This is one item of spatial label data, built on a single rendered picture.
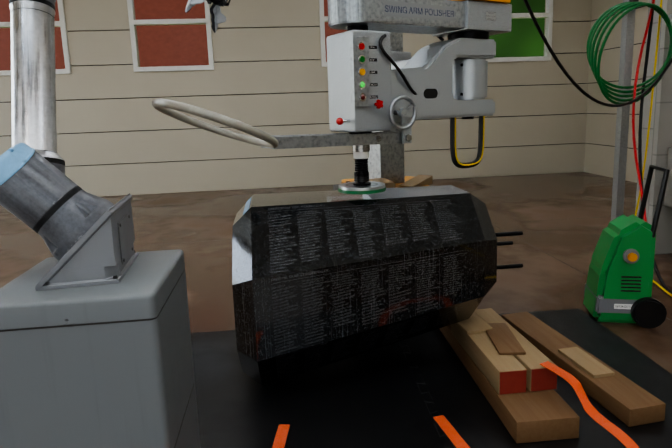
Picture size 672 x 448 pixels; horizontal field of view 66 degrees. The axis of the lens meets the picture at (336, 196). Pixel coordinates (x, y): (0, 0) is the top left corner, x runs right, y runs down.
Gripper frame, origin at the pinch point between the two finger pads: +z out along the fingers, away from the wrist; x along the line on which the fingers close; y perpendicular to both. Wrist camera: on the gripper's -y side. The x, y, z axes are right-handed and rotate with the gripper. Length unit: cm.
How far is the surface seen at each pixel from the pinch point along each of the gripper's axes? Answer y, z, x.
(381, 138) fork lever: 41, 11, 82
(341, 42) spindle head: 22, -21, 56
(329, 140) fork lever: 29, 20, 60
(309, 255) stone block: 36, 68, 58
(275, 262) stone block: 27, 74, 50
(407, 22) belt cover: 41, -40, 72
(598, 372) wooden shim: 148, 80, 129
